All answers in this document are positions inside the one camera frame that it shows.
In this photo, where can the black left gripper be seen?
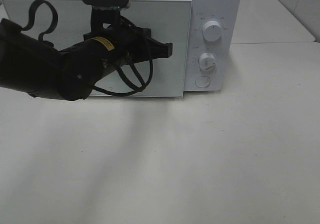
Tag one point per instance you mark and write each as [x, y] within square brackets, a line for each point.
[124, 36]

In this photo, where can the white microwave door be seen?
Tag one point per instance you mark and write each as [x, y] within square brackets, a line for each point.
[168, 20]

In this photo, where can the white microwave knob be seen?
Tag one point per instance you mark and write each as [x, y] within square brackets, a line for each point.
[207, 62]
[212, 30]

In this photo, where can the round door release button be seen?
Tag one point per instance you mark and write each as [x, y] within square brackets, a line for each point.
[203, 82]

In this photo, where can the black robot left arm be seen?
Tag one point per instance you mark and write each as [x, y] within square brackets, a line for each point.
[35, 67]

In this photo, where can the white microwave oven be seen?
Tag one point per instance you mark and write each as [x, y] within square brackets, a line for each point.
[225, 11]

